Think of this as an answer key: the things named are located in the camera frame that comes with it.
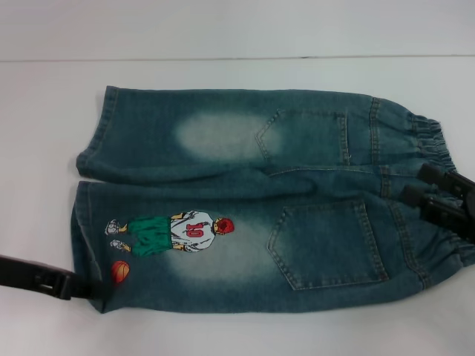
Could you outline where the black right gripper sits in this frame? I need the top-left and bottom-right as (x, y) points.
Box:
(403, 162), (475, 233)

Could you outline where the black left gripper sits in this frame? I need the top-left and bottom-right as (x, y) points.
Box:
(0, 253), (103, 302)

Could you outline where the blue denim shorts basketball print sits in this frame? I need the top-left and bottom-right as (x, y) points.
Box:
(70, 85), (475, 314)

